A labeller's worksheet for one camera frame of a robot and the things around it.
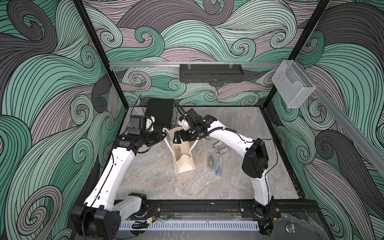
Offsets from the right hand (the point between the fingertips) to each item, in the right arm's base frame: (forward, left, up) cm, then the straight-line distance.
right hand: (177, 141), depth 82 cm
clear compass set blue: (-9, -24, -15) cm, 30 cm away
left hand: (-1, +5, +10) cm, 11 cm away
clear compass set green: (-6, -20, -14) cm, 25 cm away
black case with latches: (+40, +15, -16) cm, 46 cm away
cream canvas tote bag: (+1, -1, -15) cm, 15 cm away
